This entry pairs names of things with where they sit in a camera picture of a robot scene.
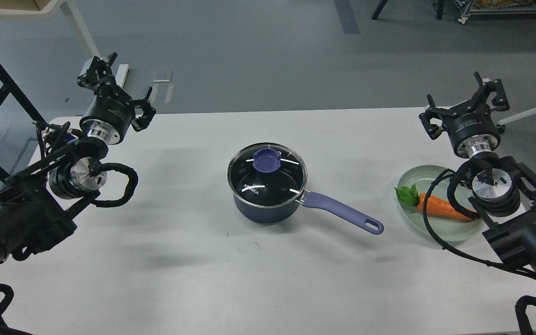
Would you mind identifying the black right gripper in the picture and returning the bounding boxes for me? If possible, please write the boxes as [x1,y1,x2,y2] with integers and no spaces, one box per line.
[419,72,510,159]

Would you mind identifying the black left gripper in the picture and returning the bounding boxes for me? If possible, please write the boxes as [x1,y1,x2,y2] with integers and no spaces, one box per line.
[77,53,157,146]

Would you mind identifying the glass lid purple knob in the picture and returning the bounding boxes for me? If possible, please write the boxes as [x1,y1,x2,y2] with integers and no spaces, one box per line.
[227,142,307,208]

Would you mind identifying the dark blue saucepan purple handle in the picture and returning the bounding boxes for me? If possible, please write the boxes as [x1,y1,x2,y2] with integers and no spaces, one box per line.
[230,148,384,235]

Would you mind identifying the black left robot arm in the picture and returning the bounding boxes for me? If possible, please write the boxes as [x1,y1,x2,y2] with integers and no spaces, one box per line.
[0,53,156,335]

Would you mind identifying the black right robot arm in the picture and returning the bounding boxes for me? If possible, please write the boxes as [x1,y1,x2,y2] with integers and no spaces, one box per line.
[419,73,536,335]

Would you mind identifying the orange toy carrot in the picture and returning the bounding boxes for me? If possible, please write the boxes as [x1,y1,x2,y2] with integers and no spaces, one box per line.
[394,184,474,222]

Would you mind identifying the pale green glass plate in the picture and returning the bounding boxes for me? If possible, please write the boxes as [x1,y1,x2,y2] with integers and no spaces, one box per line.
[394,165,486,244]

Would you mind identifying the metal wheeled cart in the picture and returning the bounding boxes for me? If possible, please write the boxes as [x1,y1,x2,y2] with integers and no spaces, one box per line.
[455,0,536,25]

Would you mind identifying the white table frame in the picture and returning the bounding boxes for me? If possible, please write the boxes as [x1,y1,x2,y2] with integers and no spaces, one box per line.
[0,0,121,75]

